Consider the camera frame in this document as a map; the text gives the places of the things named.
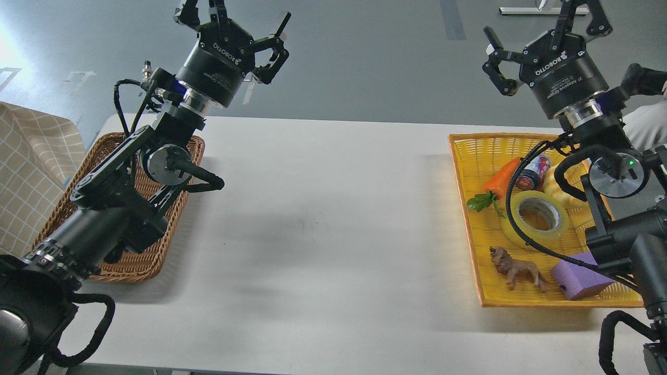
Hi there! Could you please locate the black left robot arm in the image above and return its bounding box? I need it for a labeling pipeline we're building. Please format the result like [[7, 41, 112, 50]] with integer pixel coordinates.
[[2, 1, 291, 374]]

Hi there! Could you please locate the yellow plastic basket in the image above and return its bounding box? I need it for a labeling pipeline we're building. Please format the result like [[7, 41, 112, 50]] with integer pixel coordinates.
[[449, 133, 643, 308]]

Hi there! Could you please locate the yellow tape roll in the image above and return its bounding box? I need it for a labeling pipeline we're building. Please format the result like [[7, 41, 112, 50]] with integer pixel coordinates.
[[501, 190, 577, 251]]

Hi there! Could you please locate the small drink can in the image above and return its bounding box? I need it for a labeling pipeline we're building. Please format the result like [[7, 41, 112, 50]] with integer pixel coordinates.
[[515, 153, 552, 191]]

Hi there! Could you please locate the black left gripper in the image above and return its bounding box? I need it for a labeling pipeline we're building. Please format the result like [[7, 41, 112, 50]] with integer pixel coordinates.
[[174, 0, 292, 108]]

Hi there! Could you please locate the brown wicker basket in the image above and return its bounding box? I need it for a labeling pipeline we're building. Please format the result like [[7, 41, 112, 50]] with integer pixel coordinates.
[[32, 132, 206, 283]]

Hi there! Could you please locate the purple foam block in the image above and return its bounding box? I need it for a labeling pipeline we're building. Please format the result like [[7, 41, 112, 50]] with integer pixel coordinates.
[[551, 260, 614, 301]]

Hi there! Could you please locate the person in white clothing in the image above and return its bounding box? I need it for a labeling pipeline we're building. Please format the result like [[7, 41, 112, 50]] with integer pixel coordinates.
[[623, 83, 666, 152]]

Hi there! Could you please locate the orange toy carrot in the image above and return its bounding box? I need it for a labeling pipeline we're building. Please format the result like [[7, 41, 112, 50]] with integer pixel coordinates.
[[465, 157, 523, 218]]

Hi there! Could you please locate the beige checkered cloth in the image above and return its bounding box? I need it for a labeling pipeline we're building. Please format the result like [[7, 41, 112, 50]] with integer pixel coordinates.
[[1, 102, 86, 256]]

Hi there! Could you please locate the brown toy lion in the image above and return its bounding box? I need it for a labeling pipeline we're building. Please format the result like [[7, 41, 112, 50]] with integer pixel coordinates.
[[489, 246, 547, 293]]

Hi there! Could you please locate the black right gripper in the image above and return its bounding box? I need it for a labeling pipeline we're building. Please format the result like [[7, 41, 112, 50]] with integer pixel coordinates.
[[482, 0, 613, 119]]

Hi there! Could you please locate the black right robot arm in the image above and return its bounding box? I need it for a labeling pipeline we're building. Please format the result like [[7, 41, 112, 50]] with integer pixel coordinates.
[[482, 1, 666, 374]]

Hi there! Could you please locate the white stand base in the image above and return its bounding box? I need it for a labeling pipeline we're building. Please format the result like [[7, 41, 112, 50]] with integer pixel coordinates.
[[498, 7, 561, 15]]

